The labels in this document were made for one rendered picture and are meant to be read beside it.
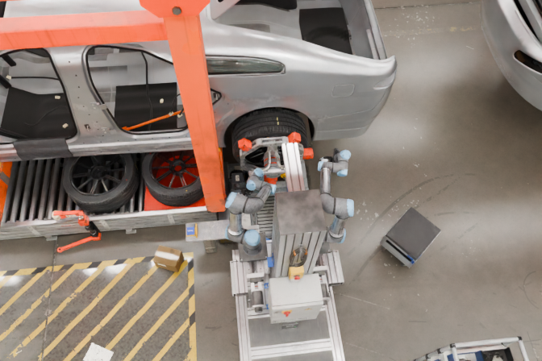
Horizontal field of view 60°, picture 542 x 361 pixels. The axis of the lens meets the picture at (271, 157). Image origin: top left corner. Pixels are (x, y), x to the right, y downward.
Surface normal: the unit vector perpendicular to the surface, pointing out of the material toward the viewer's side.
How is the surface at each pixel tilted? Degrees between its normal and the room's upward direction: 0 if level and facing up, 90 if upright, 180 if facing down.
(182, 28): 90
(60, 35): 90
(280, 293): 0
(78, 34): 90
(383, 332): 0
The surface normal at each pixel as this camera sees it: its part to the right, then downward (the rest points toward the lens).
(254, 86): 0.11, 0.77
